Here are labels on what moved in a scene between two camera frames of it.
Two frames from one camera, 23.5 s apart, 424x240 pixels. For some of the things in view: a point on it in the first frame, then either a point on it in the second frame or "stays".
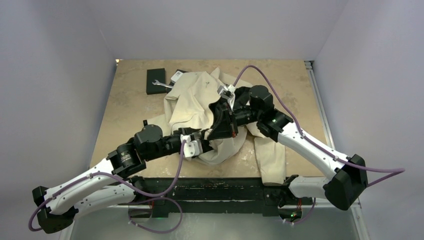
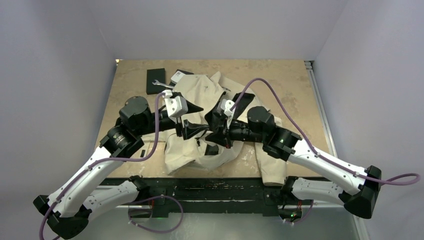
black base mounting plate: [177, 196] stays
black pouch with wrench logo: [155, 81] stays
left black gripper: [182, 131] to [190, 128]
